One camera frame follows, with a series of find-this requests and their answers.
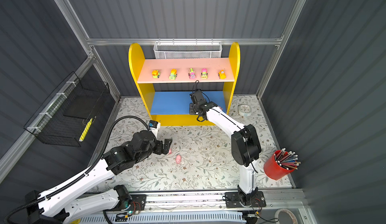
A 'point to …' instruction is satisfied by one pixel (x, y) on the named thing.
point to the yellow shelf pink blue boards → (165, 84)
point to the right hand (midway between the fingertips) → (196, 108)
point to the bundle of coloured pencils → (287, 159)
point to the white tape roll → (292, 215)
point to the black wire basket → (62, 119)
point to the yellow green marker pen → (85, 130)
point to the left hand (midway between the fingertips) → (164, 138)
